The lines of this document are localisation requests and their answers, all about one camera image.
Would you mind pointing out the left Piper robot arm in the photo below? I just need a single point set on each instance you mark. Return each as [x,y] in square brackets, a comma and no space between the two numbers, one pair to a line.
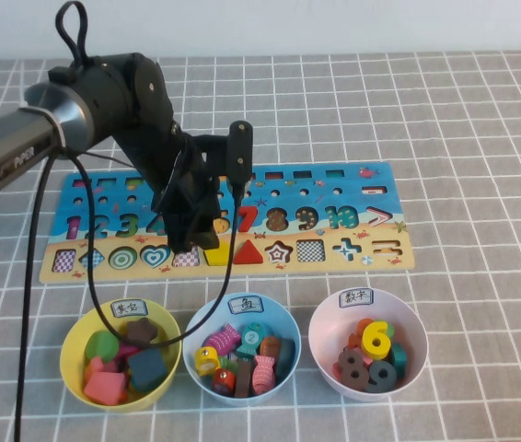
[104,92]

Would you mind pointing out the green number piece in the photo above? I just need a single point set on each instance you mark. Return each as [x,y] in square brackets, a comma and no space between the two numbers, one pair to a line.
[391,329]

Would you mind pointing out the brown orange wooden fish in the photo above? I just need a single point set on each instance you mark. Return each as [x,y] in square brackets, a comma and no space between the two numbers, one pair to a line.
[269,346]

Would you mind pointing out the dark brown wooden fish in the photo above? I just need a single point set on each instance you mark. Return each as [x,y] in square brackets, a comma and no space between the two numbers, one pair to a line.
[243,380]

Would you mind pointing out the grey white-grid tablecloth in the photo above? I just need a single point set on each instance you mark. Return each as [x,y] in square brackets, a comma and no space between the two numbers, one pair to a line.
[472,138]

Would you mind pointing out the colourful wooden number puzzle board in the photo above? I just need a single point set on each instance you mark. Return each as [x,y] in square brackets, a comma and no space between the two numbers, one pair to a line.
[334,271]

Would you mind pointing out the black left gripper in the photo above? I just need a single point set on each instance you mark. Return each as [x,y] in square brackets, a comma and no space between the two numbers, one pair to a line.
[191,193]

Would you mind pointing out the paper label on pink bowl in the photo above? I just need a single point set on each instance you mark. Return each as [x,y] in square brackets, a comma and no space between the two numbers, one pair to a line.
[356,297]

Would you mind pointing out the paper label on yellow bowl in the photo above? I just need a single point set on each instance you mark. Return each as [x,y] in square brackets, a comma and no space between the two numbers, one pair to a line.
[130,308]

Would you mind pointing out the green round wooden piece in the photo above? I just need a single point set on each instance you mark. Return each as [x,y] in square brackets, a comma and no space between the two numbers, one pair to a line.
[101,346]

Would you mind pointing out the magenta striped wooden fish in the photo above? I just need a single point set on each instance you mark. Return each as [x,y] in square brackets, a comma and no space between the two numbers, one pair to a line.
[223,341]

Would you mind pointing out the teal number piece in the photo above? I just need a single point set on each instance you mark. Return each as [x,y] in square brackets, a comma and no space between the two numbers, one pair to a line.
[399,359]

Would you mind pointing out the red wooden fish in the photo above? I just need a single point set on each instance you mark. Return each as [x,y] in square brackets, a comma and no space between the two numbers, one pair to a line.
[223,381]

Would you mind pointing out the magenta wooden piece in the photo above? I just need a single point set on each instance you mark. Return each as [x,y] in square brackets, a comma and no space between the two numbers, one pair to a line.
[124,353]

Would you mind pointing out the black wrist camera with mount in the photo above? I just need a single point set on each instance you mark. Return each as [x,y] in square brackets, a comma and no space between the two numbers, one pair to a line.
[240,147]

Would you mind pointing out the small salmon wooden piece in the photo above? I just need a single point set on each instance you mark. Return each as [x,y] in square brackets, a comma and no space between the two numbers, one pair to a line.
[95,367]

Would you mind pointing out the paper label on blue bowl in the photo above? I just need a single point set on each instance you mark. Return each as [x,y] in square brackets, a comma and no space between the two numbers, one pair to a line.
[246,304]

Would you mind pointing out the brown star wooden piece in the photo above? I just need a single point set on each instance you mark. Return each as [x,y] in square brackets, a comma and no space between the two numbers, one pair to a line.
[140,330]

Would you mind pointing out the teal fish with number two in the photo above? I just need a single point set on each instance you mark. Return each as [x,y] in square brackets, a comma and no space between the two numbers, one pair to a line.
[252,338]

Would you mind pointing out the grey number nine piece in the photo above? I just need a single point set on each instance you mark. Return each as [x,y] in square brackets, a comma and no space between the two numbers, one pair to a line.
[378,384]

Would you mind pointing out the yellow number six piece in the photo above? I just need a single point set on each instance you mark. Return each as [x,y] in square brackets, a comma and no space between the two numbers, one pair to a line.
[382,329]

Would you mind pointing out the green wooden fish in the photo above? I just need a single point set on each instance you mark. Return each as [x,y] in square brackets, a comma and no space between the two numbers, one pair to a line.
[229,364]

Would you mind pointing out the large salmon wooden block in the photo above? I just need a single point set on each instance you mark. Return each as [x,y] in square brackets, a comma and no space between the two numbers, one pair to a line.
[104,387]

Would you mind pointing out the red number seven piece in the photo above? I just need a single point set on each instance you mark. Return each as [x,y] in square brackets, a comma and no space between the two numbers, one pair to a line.
[249,218]

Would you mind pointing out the red triangle wooden piece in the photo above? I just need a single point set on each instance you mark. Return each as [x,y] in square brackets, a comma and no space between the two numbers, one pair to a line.
[247,256]

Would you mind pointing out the orange number piece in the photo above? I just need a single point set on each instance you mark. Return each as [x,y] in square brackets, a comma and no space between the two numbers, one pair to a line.
[362,324]

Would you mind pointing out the dark teal square piece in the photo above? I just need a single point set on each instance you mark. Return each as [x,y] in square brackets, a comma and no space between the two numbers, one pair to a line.
[147,368]

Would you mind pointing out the yellow pentagon wooden piece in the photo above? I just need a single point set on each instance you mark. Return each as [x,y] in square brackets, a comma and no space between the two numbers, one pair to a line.
[221,258]

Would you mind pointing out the brown number eight piece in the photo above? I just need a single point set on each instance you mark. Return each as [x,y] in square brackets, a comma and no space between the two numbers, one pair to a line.
[344,368]

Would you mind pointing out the pale pink plastic bowl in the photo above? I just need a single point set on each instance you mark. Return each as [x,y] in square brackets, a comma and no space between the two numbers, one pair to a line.
[329,322]

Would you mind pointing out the light blue plastic bowl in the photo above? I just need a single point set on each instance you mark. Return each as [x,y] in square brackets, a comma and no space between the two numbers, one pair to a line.
[283,322]

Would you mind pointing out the dark teal wooden fish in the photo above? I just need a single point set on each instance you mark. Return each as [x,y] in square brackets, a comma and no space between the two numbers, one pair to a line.
[285,359]

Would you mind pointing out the yellow plastic bowl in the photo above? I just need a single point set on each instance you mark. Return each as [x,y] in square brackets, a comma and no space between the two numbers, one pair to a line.
[164,322]

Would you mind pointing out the yellow wooden fish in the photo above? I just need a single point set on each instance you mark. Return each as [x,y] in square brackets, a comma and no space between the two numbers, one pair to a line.
[206,360]

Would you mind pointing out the light pink striped fish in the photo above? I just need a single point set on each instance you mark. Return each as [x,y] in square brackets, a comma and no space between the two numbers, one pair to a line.
[262,375]

